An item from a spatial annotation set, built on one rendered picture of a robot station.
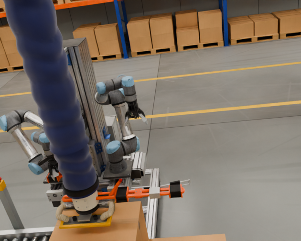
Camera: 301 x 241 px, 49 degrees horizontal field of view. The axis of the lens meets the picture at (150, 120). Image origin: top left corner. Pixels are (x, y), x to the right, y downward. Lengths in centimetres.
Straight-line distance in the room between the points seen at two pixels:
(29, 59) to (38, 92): 17
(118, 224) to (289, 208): 203
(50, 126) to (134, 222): 90
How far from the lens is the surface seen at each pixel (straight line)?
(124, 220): 238
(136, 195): 217
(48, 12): 174
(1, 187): 311
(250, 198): 386
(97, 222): 223
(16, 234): 318
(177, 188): 214
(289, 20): 937
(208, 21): 897
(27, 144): 272
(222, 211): 371
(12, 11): 173
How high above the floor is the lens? 257
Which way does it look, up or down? 28 degrees down
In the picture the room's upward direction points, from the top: 9 degrees counter-clockwise
